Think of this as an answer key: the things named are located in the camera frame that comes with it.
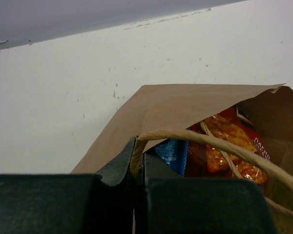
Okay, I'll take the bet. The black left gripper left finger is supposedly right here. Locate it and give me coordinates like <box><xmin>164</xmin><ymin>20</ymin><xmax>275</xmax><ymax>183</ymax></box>
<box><xmin>0</xmin><ymin>137</ymin><xmax>136</xmax><ymax>234</ymax></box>

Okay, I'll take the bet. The blue snack bar wrapper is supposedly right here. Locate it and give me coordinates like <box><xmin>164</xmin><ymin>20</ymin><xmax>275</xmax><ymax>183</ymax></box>
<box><xmin>153</xmin><ymin>139</ymin><xmax>188</xmax><ymax>177</ymax></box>

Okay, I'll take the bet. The red Doritos chip bag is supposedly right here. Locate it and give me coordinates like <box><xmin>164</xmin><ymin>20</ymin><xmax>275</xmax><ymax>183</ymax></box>
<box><xmin>185</xmin><ymin>105</ymin><xmax>270</xmax><ymax>186</ymax></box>

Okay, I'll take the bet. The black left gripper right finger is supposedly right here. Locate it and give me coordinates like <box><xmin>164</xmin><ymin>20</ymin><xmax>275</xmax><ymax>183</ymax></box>
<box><xmin>135</xmin><ymin>153</ymin><xmax>276</xmax><ymax>234</ymax></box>

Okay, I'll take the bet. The brown paper bag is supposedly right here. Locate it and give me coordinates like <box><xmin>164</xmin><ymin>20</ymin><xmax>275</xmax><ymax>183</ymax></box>
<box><xmin>72</xmin><ymin>84</ymin><xmax>293</xmax><ymax>234</ymax></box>

